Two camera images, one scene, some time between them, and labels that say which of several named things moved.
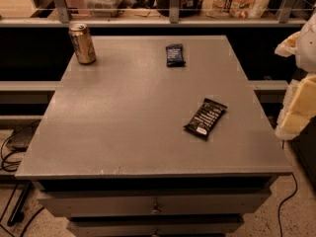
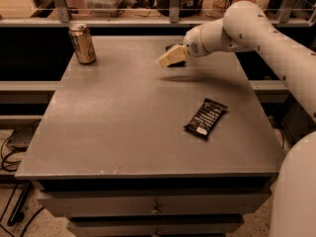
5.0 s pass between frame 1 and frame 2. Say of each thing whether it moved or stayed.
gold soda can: stayed
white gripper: moved
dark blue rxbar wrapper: stayed
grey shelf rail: stayed
